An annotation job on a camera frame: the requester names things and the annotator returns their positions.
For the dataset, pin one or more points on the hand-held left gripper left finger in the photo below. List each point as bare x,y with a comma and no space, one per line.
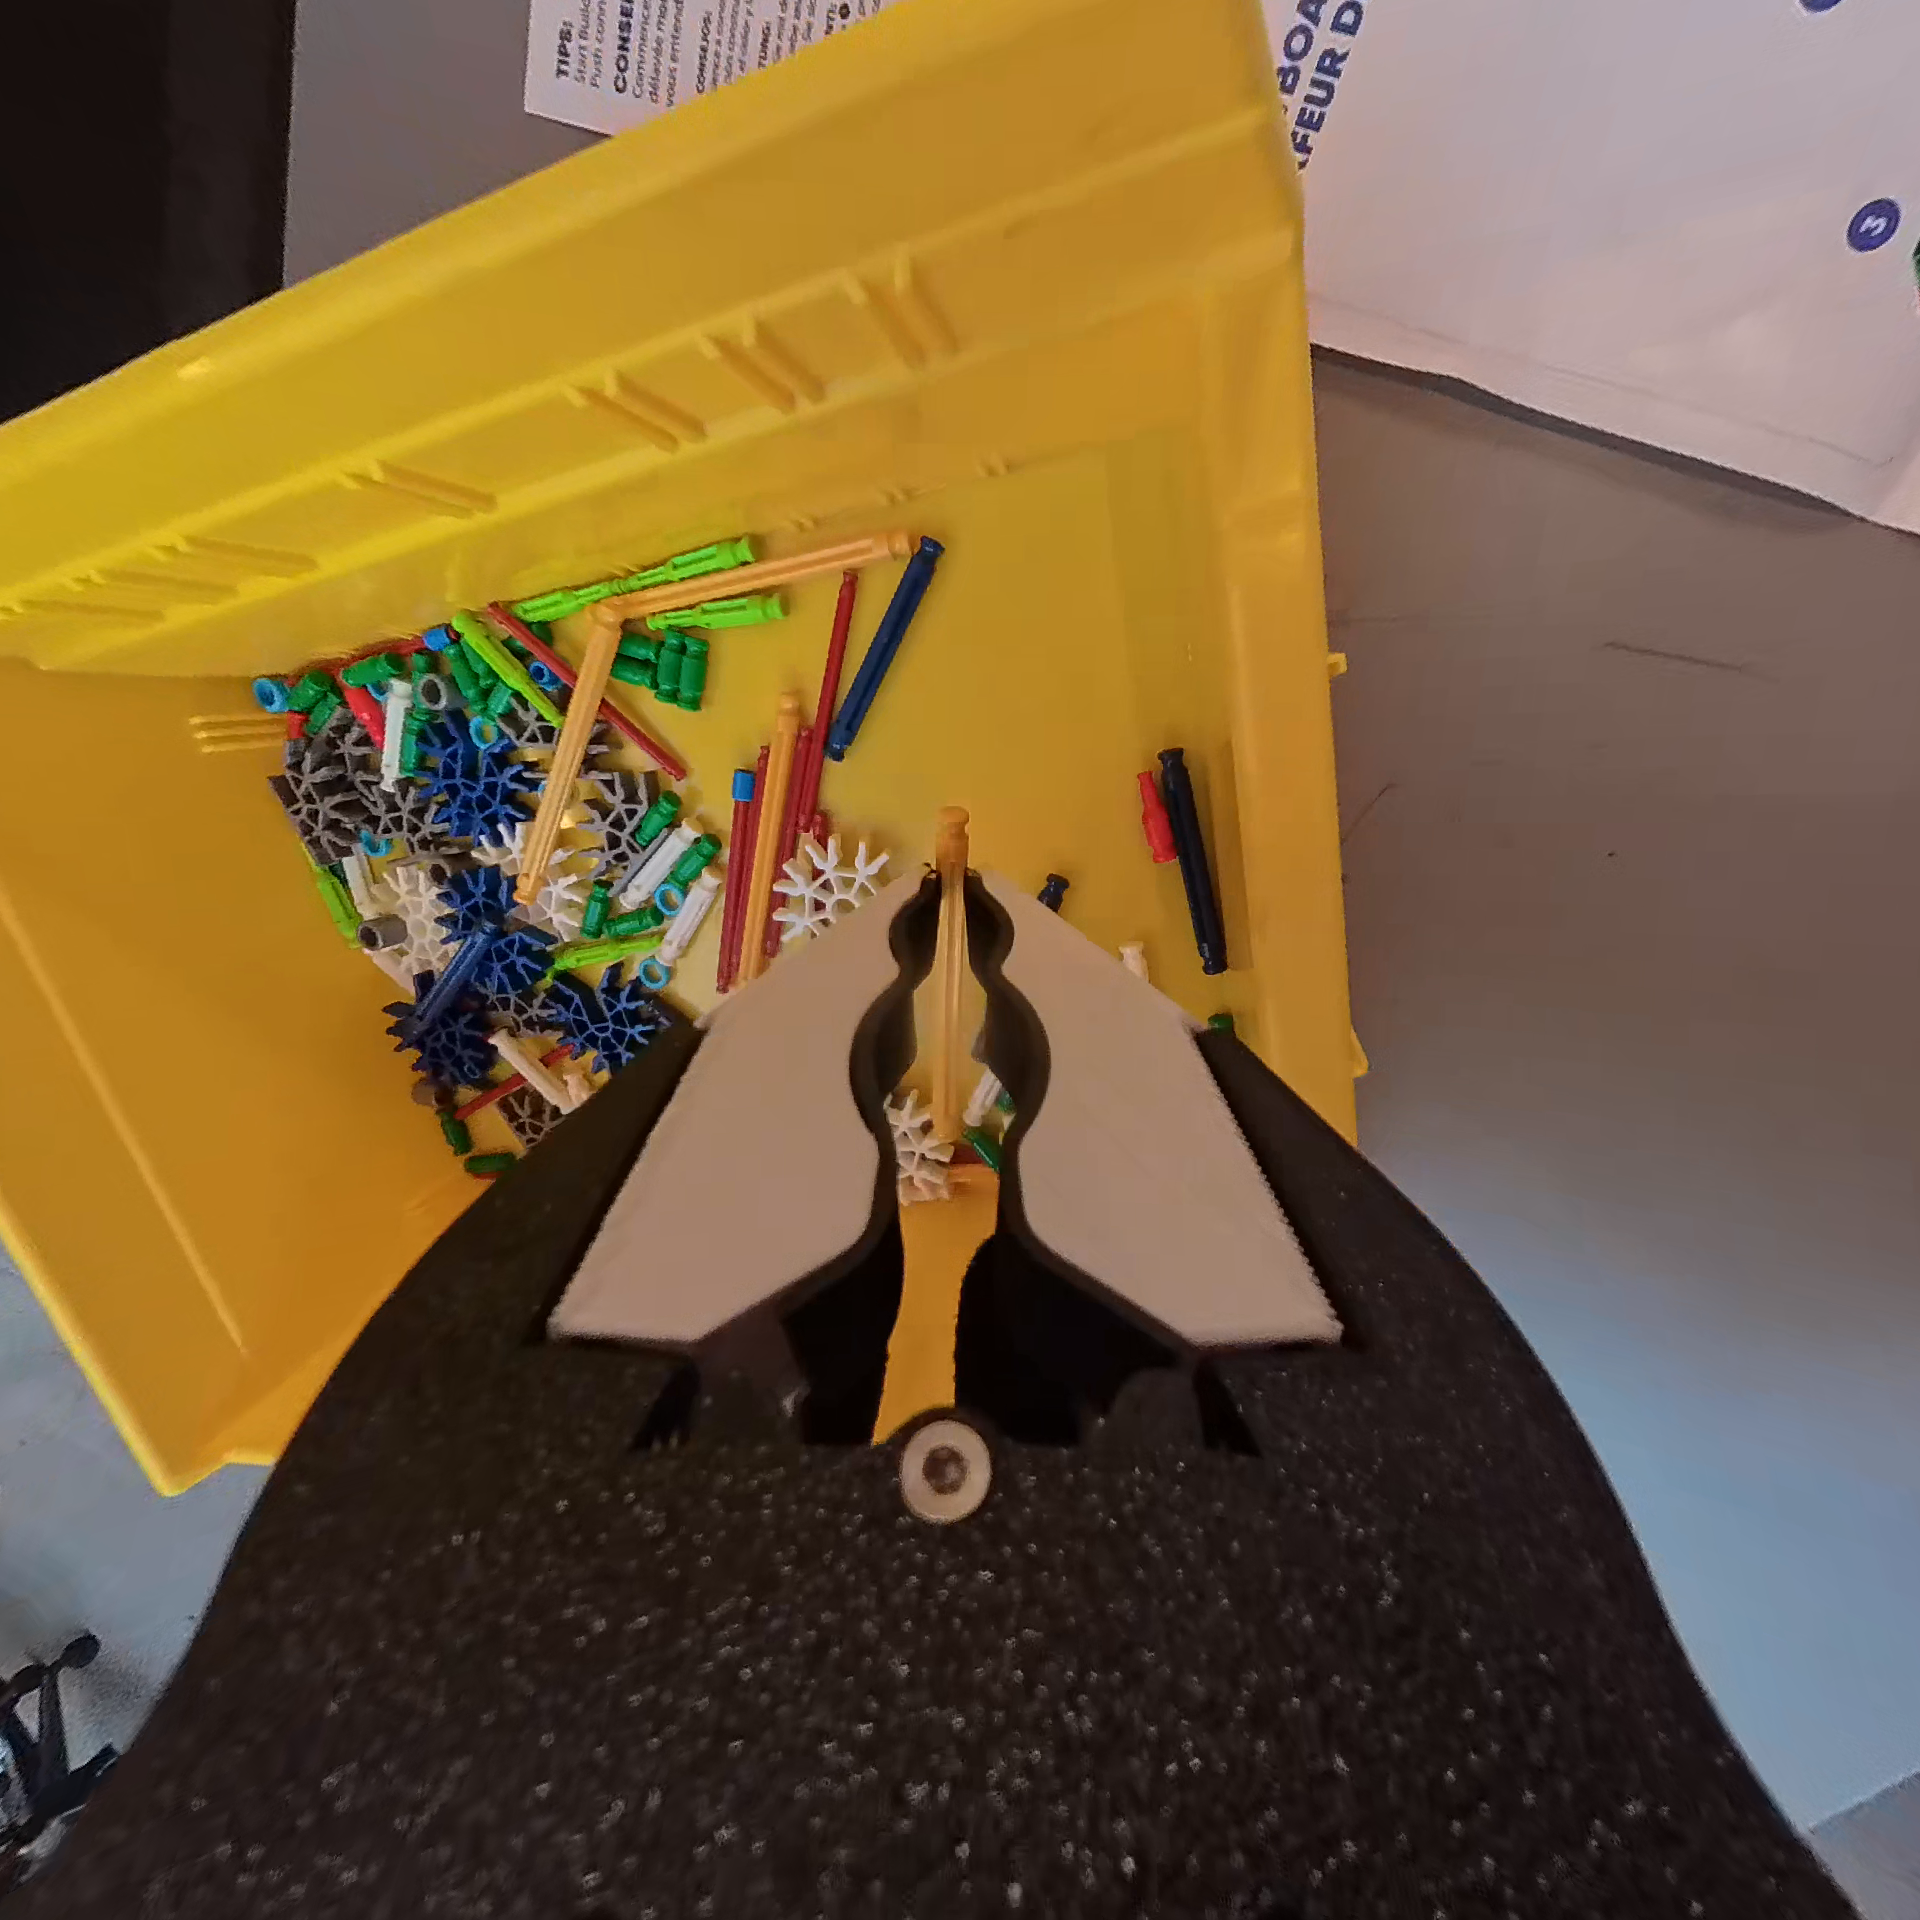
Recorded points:
722,1200

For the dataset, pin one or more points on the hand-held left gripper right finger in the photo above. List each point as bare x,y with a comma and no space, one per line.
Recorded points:
1187,1200

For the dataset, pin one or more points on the yellow plastic rod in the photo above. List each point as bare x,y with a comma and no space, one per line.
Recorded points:
953,991

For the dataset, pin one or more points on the yellow plastic bin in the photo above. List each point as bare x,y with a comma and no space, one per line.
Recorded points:
991,299

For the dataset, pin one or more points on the pile of colourful building pieces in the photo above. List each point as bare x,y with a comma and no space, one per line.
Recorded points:
481,779

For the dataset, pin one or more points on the white instruction sheet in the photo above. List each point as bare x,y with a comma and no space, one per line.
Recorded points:
1622,241

